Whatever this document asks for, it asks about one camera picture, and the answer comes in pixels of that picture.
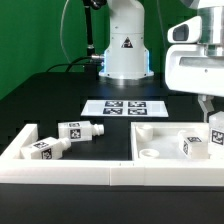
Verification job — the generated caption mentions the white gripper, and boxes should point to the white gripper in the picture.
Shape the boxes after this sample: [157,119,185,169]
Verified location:
[165,15,224,122]

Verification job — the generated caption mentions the white square tabletop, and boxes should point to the white square tabletop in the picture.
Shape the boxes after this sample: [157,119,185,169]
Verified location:
[130,121,224,162]

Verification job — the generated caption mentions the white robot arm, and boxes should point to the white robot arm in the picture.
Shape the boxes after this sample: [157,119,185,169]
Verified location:
[99,0,224,114]

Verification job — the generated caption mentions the white sheet with tags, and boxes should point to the white sheet with tags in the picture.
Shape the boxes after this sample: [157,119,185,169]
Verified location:
[81,100,168,117]

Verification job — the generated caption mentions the white U-shaped fence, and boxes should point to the white U-shaped fence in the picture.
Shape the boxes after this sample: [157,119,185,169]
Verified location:
[0,124,224,186]

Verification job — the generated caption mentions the black cables on table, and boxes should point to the black cables on table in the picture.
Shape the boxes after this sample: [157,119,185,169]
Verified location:
[45,55,105,74]

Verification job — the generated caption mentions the black camera pole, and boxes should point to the black camera pole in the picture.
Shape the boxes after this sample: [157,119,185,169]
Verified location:
[82,0,107,56]

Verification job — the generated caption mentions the grey hanging cable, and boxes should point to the grey hanging cable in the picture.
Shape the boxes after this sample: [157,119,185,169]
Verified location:
[59,0,73,65]

